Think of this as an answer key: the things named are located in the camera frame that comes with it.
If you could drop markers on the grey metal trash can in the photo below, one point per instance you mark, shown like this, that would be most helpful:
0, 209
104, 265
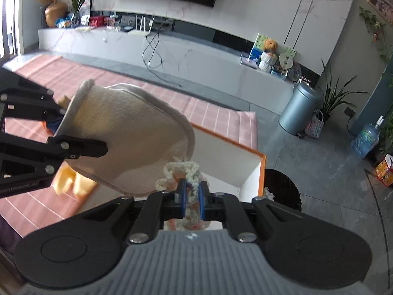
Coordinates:
296, 107

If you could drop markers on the round hand fan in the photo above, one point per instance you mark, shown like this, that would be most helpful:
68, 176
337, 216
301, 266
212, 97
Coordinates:
284, 60

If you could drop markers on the white marble TV cabinet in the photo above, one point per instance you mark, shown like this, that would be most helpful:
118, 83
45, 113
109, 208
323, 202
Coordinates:
196, 55

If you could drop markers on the green plant in glass vase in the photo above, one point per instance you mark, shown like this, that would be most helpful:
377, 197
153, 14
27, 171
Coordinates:
76, 6

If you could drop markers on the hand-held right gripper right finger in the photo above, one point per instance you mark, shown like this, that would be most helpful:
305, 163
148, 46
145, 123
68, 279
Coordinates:
202, 202

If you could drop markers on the cream fleece pouch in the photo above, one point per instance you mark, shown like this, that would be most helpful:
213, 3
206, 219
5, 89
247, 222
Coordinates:
129, 138

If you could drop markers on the gold vase with dried flowers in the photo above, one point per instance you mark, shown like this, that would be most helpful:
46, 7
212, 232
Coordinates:
55, 12

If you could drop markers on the woven basket bag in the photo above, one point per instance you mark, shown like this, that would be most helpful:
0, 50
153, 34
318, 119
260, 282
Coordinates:
313, 127

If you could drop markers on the pink checkered mat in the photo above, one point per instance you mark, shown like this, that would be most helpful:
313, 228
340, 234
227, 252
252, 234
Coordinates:
129, 89

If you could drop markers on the orange cardboard box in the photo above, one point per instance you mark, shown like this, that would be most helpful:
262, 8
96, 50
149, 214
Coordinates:
384, 172

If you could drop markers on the orange plush toy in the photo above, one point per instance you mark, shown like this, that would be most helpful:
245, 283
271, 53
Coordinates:
270, 45

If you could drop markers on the blue water bottle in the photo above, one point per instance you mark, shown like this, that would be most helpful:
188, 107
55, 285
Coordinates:
367, 139

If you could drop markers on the potted long-leaf plant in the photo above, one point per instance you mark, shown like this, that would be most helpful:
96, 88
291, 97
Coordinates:
333, 98

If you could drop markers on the upright picture book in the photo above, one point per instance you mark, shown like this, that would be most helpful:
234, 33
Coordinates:
256, 49

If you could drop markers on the red box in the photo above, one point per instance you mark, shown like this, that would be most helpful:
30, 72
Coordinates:
96, 21

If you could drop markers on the orange storage box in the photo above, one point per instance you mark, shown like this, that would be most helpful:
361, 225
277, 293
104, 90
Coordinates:
236, 166

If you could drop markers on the framed wall picture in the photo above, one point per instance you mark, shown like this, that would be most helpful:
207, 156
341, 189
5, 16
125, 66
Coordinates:
380, 1

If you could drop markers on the black waste bin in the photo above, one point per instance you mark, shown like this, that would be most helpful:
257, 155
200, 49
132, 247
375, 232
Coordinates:
282, 187

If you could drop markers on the trailing ivy plant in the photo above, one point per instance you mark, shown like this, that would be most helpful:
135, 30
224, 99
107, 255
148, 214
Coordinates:
376, 24

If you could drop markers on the white router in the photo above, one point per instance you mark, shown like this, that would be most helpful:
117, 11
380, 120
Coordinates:
139, 32

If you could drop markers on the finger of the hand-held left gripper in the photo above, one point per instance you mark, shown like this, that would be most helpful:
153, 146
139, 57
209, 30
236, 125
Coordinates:
33, 104
73, 147

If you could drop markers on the cream crocheted piece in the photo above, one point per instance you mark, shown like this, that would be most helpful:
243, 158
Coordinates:
190, 172

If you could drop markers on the yellow plush toy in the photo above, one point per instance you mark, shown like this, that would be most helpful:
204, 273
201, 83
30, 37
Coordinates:
75, 184

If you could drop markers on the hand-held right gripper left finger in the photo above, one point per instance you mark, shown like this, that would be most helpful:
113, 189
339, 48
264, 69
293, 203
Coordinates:
181, 201

